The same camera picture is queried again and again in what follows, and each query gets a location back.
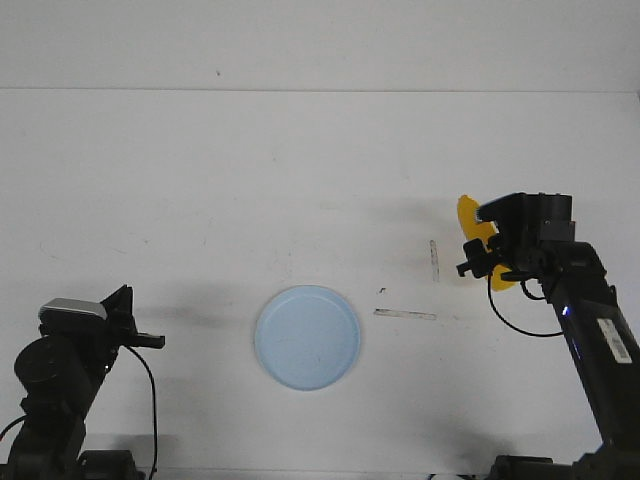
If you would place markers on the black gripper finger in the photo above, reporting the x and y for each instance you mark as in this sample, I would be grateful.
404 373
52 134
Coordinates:
481 259
119 309

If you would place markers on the light blue round plate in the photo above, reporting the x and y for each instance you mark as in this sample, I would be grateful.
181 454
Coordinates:
307 337

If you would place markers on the yellow corn cob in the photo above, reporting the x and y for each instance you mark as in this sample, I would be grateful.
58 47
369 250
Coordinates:
474 229

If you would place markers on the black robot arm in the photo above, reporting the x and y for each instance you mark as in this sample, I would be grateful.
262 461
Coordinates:
604 351
62 372

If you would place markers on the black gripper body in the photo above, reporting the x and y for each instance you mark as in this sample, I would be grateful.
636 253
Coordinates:
125 334
518 218

